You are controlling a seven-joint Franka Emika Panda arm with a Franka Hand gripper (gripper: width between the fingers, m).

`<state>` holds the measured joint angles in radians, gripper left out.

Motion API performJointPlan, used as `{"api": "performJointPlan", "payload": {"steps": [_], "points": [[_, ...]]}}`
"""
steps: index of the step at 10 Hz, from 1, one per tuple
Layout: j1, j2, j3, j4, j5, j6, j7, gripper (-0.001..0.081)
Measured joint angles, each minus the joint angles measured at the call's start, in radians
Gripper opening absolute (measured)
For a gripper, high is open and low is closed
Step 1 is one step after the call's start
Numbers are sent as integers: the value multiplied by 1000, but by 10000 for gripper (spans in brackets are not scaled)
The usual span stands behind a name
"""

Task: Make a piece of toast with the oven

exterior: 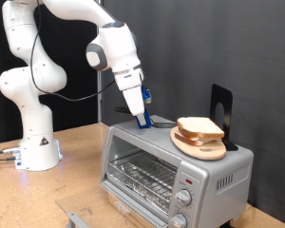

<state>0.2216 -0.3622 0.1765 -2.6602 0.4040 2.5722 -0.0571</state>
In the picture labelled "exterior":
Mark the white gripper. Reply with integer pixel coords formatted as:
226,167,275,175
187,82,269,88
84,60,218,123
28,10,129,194
114,66,149,126

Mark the metal spatula with blue block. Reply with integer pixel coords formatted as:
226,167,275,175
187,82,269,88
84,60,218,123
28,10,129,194
113,106,179,130

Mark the glass oven door with handle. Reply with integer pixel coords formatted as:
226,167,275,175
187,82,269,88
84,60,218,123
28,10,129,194
55,180,169,228

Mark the silver oven knob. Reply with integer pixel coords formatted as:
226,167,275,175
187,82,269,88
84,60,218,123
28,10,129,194
175,188,193,207
170,212,188,228

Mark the silver toaster oven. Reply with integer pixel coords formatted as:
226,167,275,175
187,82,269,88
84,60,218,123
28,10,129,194
100,114,255,228

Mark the vertical metal pole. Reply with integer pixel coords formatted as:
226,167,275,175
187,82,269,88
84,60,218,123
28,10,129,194
96,0,104,124

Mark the black fabric backdrop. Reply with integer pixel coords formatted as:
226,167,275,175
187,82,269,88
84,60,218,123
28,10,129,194
0,0,99,145

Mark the round wooden cutting board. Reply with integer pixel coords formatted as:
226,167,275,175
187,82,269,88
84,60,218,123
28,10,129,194
170,125,228,162

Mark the black metal bookend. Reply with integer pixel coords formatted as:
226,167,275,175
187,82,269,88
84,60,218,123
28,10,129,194
209,83,239,152

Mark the gray fabric backdrop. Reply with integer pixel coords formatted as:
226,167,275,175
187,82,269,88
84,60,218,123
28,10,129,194
102,0,285,227

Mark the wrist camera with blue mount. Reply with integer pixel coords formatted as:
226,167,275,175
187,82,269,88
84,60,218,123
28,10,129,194
141,85,152,105

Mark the wire oven rack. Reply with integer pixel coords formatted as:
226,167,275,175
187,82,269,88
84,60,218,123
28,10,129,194
107,151,179,212

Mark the black camera cable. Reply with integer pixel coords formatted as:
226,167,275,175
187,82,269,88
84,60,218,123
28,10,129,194
28,0,117,103

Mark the base cable with silver connector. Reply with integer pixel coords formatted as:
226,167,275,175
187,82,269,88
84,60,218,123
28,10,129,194
0,145,22,156

